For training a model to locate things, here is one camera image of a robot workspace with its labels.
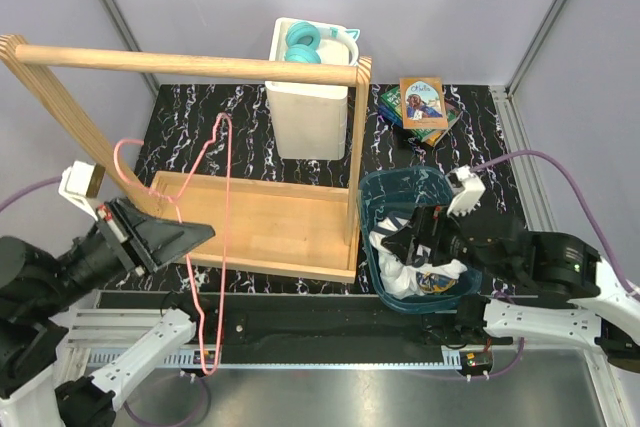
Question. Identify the white storage box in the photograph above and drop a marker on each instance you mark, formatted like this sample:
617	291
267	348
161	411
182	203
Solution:
309	120

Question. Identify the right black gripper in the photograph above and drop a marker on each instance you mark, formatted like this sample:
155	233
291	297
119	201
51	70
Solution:
427	230

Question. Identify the orange Othello book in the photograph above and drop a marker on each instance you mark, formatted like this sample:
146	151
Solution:
422	103

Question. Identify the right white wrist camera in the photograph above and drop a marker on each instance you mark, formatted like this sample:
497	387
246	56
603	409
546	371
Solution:
467	189

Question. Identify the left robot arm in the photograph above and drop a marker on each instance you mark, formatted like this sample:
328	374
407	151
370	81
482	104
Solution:
36	286

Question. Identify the teal headphones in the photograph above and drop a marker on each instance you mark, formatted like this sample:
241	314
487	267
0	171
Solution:
303	40

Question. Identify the green book stack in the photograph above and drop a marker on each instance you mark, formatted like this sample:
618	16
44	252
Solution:
389	108

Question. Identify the blue transparent plastic bin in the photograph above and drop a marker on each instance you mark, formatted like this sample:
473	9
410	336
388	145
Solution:
400	191

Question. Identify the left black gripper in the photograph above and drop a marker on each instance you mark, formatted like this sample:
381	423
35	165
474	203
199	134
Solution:
148	242

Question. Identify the white tank top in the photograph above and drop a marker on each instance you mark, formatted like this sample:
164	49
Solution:
418	278

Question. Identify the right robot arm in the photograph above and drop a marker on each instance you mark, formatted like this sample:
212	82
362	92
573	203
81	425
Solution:
599	314

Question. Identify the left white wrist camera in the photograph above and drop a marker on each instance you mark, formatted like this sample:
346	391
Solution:
80	185

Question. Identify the pink wire hanger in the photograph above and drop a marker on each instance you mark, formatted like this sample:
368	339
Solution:
174	201

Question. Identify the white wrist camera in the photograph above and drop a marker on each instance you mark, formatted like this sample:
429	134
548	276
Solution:
80	185
467	189

